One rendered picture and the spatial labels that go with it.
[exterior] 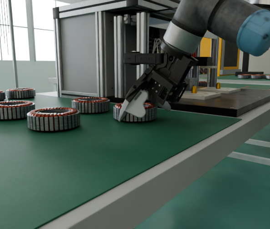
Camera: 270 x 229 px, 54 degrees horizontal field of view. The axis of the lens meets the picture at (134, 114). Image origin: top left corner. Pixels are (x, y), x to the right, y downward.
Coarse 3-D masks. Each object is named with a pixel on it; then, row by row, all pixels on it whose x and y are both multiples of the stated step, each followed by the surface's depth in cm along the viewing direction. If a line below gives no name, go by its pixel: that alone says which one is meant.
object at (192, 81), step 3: (186, 78) 123; (189, 78) 123; (192, 78) 123; (195, 78) 125; (189, 81) 121; (192, 81) 123; (195, 81) 126; (189, 84) 122; (192, 84) 124; (195, 84) 126; (189, 87) 122
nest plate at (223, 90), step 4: (200, 88) 119; (204, 88) 119; (208, 88) 119; (212, 88) 119; (224, 88) 119; (228, 88) 119; (232, 88) 119; (236, 88) 118; (240, 88) 119; (216, 92) 110; (220, 92) 110; (224, 92) 108; (228, 92) 107; (232, 92) 110
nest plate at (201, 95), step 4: (184, 92) 101; (188, 92) 101; (200, 92) 101; (204, 92) 101; (208, 92) 101; (212, 92) 101; (184, 96) 93; (188, 96) 92; (192, 96) 91; (196, 96) 90; (200, 96) 89; (204, 96) 89; (208, 96) 91; (212, 96) 94; (216, 96) 97
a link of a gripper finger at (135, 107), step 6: (138, 96) 61; (144, 96) 60; (126, 102) 60; (132, 102) 60; (138, 102) 60; (126, 108) 60; (132, 108) 60; (138, 108) 59; (144, 108) 59; (120, 114) 61; (132, 114) 60; (138, 114) 59; (144, 114) 59; (120, 120) 62
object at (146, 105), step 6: (144, 102) 71; (114, 108) 65; (120, 108) 64; (150, 108) 64; (156, 108) 65; (114, 114) 65; (126, 114) 62; (150, 114) 63; (156, 114) 66; (126, 120) 63; (132, 120) 62; (138, 120) 62; (144, 120) 63; (150, 120) 64
